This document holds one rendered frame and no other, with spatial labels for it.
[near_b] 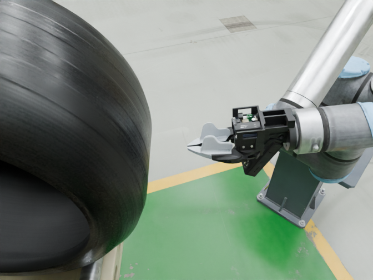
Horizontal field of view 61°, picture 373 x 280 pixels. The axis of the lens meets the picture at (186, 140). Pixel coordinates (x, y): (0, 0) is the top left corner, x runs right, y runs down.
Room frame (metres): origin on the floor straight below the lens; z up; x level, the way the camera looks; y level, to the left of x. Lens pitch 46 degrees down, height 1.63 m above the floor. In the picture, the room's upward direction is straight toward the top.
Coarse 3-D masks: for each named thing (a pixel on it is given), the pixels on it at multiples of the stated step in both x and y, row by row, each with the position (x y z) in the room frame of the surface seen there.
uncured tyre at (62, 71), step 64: (0, 0) 0.44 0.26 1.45; (0, 64) 0.32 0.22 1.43; (64, 64) 0.37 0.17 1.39; (128, 64) 0.51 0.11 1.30; (0, 128) 0.26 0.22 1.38; (64, 128) 0.29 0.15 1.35; (128, 128) 0.36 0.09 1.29; (0, 192) 0.47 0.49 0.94; (64, 192) 0.25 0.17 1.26; (128, 192) 0.29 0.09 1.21; (0, 256) 0.30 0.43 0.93; (64, 256) 0.27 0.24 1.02
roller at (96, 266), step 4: (100, 260) 0.30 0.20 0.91; (88, 264) 0.29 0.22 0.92; (92, 264) 0.29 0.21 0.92; (96, 264) 0.29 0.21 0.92; (100, 264) 0.29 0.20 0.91; (84, 268) 0.28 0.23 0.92; (88, 268) 0.28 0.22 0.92; (92, 268) 0.28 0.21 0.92; (96, 268) 0.28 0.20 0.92; (100, 268) 0.29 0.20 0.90; (80, 272) 0.27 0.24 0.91; (84, 272) 0.27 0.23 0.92; (88, 272) 0.27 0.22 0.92; (92, 272) 0.27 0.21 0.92; (96, 272) 0.27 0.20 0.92; (100, 272) 0.28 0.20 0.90; (80, 276) 0.26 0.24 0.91; (84, 276) 0.26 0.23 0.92; (88, 276) 0.26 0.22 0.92; (92, 276) 0.26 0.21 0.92; (96, 276) 0.26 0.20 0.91
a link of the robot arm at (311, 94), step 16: (352, 0) 0.75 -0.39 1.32; (368, 0) 0.73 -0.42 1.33; (336, 16) 0.74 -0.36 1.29; (352, 16) 0.71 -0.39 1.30; (368, 16) 0.71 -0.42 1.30; (336, 32) 0.69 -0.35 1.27; (352, 32) 0.68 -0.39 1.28; (320, 48) 0.67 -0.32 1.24; (336, 48) 0.66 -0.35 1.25; (352, 48) 0.67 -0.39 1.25; (304, 64) 0.66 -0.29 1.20; (320, 64) 0.63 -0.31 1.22; (336, 64) 0.63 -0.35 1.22; (304, 80) 0.61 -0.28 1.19; (320, 80) 0.61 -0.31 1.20; (288, 96) 0.60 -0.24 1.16; (304, 96) 0.58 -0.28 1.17; (320, 96) 0.59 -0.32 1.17
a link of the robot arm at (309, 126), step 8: (296, 112) 0.46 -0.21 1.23; (304, 112) 0.45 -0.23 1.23; (312, 112) 0.45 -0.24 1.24; (296, 120) 0.44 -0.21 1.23; (304, 120) 0.43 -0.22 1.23; (312, 120) 0.43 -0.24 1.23; (320, 120) 0.43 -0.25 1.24; (296, 128) 0.43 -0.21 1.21; (304, 128) 0.42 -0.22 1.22; (312, 128) 0.42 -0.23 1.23; (320, 128) 0.42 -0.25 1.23; (304, 136) 0.41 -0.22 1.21; (312, 136) 0.41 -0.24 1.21; (320, 136) 0.41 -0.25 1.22; (296, 144) 0.41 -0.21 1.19; (304, 144) 0.40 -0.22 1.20; (312, 144) 0.41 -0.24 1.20; (320, 144) 0.40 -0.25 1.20; (296, 152) 0.41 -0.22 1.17; (304, 152) 0.40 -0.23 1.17; (312, 152) 0.41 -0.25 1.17
